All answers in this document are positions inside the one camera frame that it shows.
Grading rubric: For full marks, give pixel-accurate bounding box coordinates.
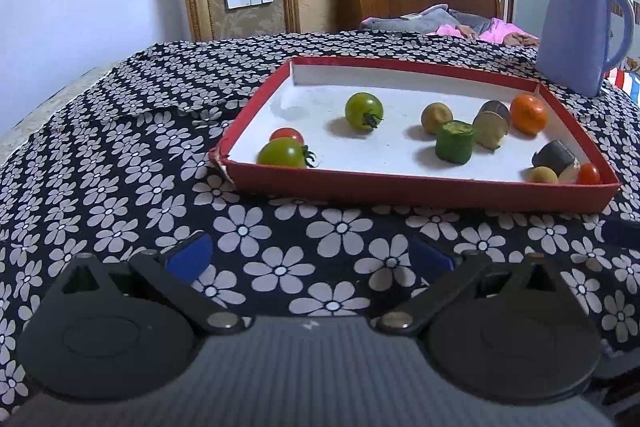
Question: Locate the green tomato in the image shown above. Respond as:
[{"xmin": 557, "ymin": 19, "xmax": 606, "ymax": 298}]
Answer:
[
  {"xmin": 344, "ymin": 92, "xmax": 385, "ymax": 132},
  {"xmin": 257, "ymin": 137, "xmax": 318, "ymax": 170}
]

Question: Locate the dark floral tablecloth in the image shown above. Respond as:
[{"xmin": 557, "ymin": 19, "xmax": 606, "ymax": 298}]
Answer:
[{"xmin": 0, "ymin": 29, "xmax": 640, "ymax": 413}]

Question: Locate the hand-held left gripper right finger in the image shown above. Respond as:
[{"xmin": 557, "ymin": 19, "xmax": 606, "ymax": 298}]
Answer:
[{"xmin": 377, "ymin": 234, "xmax": 563, "ymax": 335}]

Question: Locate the red cardboard tray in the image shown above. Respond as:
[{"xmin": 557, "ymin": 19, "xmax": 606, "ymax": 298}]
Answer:
[{"xmin": 212, "ymin": 56, "xmax": 622, "ymax": 215}]

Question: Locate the pink cloth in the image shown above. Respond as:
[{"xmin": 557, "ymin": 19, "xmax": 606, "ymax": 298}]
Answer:
[{"xmin": 435, "ymin": 18, "xmax": 521, "ymax": 44}]

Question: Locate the dark eggplant piece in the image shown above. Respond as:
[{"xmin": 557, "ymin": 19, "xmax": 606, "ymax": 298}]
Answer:
[
  {"xmin": 531, "ymin": 140, "xmax": 581, "ymax": 184},
  {"xmin": 472, "ymin": 99, "xmax": 512, "ymax": 152}
]

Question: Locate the striped colourful cloth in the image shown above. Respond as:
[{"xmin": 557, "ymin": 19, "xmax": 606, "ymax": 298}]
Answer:
[{"xmin": 614, "ymin": 57, "xmax": 640, "ymax": 104}]

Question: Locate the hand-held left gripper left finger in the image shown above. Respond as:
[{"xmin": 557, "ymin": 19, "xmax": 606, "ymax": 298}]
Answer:
[{"xmin": 59, "ymin": 229, "xmax": 243, "ymax": 335}]

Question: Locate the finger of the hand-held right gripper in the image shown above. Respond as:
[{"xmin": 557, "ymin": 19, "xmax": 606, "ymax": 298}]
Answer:
[{"xmin": 601, "ymin": 218, "xmax": 640, "ymax": 249}]

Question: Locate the blue electric kettle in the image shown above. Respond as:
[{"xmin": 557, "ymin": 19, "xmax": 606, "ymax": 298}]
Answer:
[{"xmin": 536, "ymin": 0, "xmax": 635, "ymax": 98}]

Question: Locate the green cucumber piece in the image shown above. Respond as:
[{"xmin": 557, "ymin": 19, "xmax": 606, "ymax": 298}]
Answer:
[{"xmin": 435, "ymin": 120, "xmax": 475, "ymax": 164}]

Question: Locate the orange tangerine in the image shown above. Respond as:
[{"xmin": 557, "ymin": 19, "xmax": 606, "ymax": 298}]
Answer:
[{"xmin": 510, "ymin": 93, "xmax": 549, "ymax": 136}]

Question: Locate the red cherry tomato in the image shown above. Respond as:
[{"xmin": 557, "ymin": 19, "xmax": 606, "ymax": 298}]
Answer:
[
  {"xmin": 577, "ymin": 162, "xmax": 601, "ymax": 186},
  {"xmin": 269, "ymin": 127, "xmax": 305, "ymax": 145}
]

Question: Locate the brown cloth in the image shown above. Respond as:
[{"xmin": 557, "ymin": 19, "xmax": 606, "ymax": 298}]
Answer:
[{"xmin": 505, "ymin": 32, "xmax": 541, "ymax": 48}]

